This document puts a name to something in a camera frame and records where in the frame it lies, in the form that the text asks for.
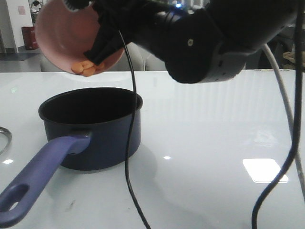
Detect glass lid with blue knob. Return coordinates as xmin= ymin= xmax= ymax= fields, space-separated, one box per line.
xmin=0 ymin=126 xmax=12 ymax=155

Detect red trash bin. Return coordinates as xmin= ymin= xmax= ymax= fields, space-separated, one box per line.
xmin=21 ymin=26 xmax=38 ymax=50

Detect pink plastic bowl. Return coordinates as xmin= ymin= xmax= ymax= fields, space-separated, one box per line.
xmin=35 ymin=0 xmax=114 ymax=74

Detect orange ham slices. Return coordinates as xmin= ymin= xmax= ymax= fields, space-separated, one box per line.
xmin=71 ymin=61 xmax=105 ymax=77

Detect thick black cable right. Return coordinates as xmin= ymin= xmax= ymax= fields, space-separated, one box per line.
xmin=251 ymin=0 xmax=305 ymax=229

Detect white cable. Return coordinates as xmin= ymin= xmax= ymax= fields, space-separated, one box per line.
xmin=262 ymin=44 xmax=305 ymax=206

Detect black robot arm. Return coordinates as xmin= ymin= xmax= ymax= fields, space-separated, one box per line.
xmin=64 ymin=0 xmax=301 ymax=83

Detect right grey upholstered chair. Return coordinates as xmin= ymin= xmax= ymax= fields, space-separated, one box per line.
xmin=109 ymin=43 xmax=166 ymax=72

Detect left grey upholstered chair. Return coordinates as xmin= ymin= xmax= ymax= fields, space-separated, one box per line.
xmin=40 ymin=56 xmax=69 ymax=72

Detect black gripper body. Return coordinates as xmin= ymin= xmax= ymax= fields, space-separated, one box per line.
xmin=63 ymin=0 xmax=172 ymax=48

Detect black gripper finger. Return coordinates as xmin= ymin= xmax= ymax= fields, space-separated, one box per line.
xmin=83 ymin=23 xmax=124 ymax=65

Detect beige cushion stack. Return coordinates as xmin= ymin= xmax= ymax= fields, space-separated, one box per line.
xmin=283 ymin=52 xmax=295 ymax=70

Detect thin black cable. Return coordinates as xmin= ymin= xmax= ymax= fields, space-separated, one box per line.
xmin=118 ymin=29 xmax=152 ymax=229

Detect grey upholstered chair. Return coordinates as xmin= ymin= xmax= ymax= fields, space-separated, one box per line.
xmin=40 ymin=56 xmax=69 ymax=72
xmin=109 ymin=43 xmax=166 ymax=72

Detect dark blue saucepan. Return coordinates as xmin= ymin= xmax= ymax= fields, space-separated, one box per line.
xmin=0 ymin=87 xmax=143 ymax=228

